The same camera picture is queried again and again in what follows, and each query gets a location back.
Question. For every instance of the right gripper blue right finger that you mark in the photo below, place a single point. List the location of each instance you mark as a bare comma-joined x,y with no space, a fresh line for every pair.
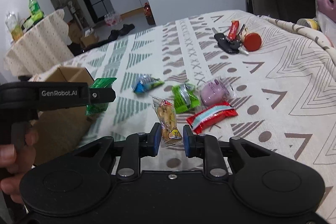
207,148

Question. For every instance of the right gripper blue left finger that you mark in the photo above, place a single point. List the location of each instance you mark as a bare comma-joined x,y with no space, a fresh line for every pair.
134,148

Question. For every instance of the orange bread snack packet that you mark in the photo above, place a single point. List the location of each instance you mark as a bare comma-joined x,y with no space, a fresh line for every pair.
167,117

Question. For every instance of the light green snack packet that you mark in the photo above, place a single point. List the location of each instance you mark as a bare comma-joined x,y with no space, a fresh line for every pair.
185,98

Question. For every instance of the dark green snack packet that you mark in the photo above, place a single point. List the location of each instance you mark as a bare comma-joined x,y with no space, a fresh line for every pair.
101,94

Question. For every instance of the person left hand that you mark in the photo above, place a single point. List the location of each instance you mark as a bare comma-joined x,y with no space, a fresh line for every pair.
17,164

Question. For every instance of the red white snack packet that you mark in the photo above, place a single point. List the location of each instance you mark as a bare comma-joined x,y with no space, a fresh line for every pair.
211,116

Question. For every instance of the brown cardboard box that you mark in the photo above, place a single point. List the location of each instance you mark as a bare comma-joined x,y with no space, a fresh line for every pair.
60,131

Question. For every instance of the purple snack packet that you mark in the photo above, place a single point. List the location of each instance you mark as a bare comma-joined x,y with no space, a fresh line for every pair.
215,91

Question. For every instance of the blue snack packet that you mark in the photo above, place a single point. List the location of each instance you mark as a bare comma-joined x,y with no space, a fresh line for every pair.
146,83

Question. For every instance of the dotted cream tablecloth table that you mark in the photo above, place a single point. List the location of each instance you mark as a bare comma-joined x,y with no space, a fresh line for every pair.
40,48

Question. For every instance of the patterned white bed blanket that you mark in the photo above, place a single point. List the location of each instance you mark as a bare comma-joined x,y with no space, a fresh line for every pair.
285,91

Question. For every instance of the black bag on floor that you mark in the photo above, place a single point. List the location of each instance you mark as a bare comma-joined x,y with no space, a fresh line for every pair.
76,49

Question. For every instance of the green soda bottle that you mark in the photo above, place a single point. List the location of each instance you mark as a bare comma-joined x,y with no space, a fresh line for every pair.
35,10

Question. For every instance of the small cardboard box on floor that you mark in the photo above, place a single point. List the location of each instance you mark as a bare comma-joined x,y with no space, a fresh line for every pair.
89,40

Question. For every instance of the black car key bunch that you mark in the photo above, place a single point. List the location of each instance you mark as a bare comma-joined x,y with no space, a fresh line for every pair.
227,45

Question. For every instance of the black shoes pair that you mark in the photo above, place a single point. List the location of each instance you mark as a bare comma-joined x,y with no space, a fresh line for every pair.
115,34

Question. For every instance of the water bottle pack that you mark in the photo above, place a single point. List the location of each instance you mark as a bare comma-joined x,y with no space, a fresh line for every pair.
112,18

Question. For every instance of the dark oil bottle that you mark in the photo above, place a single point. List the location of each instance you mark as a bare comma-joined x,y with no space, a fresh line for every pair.
148,14

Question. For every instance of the red round figurine keychain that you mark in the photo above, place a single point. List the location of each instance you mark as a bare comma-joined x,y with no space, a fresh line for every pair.
251,41

